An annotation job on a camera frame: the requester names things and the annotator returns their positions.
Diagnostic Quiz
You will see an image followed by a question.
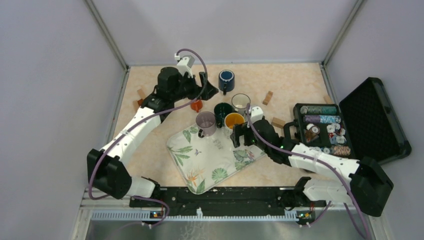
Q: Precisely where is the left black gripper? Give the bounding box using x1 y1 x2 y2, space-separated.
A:
170 71 218 102

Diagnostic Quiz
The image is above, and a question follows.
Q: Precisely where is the white floral mug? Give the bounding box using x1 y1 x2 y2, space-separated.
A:
224 112 245 138

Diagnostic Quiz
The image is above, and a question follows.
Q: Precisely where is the dark green mug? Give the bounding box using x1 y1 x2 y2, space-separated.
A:
213 102 234 129

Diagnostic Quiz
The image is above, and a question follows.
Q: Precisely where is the white black-rimmed mug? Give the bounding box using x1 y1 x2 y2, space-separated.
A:
231 93 251 115

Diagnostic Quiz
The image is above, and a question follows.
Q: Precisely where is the lilac purple mug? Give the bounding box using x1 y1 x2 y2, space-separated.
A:
195 111 217 138

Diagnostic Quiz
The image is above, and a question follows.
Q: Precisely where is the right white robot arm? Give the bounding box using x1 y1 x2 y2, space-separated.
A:
230 119 394 217

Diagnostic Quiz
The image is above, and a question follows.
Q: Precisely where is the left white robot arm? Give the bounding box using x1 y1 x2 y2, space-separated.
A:
86 66 219 207

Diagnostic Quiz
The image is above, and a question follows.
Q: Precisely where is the navy blue mug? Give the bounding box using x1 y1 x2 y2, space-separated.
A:
218 69 235 96

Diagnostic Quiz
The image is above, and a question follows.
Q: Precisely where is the orange red mug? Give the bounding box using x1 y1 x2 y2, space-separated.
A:
190 99 203 113

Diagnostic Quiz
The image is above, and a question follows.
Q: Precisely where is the light wooden block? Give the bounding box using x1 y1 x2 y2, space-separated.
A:
271 117 286 129

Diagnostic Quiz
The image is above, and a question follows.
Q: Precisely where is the wooden block near mugs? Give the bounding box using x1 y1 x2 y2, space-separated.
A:
262 91 274 106

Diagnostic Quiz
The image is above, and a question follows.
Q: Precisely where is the floral leaf pattern tray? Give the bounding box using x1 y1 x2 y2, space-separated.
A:
166 124 266 195

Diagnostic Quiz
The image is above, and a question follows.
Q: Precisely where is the tan wooden block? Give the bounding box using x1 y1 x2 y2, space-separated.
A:
137 88 147 99

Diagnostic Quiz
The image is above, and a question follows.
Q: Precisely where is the pale wooden block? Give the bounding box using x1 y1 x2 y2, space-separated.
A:
132 100 140 113

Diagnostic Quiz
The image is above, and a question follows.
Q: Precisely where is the wooden block by case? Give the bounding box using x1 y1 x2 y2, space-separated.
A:
323 95 334 105

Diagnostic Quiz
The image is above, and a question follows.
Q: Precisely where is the black carrying case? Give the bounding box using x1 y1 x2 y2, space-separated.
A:
282 77 412 165

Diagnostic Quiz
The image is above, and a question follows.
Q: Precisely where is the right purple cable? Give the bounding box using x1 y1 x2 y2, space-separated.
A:
245 102 372 240

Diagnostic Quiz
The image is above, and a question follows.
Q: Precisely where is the purple cable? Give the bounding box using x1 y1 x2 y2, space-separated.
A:
245 102 372 240
87 48 209 229

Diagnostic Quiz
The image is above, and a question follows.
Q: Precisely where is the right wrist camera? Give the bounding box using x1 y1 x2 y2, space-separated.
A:
249 106 264 123

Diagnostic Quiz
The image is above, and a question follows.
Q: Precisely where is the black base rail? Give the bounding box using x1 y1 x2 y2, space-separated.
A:
129 186 327 217

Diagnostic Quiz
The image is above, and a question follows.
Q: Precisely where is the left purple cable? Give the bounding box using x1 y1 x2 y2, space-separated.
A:
87 48 209 229

